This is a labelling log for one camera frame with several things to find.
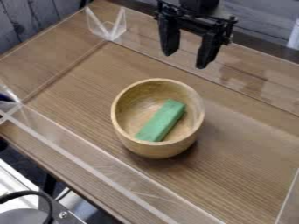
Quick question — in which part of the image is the white post at right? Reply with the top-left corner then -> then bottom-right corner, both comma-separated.
287,18 -> 299,50

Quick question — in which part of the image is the black table leg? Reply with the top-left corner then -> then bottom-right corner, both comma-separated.
43,174 -> 57,196

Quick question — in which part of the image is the grey metal bracket with screw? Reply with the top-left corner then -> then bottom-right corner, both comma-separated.
39,198 -> 87,224

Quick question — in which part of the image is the brown wooden bowl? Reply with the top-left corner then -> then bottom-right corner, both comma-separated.
111,79 -> 204,158

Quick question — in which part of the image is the clear acrylic table barrier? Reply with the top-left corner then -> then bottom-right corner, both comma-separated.
0,0 -> 299,224

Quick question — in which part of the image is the black cable lower left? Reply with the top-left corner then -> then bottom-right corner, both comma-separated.
0,190 -> 55,224

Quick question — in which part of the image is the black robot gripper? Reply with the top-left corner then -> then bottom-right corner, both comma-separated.
155,0 -> 237,69

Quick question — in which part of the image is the green rectangular block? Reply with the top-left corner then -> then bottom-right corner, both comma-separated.
135,100 -> 185,142

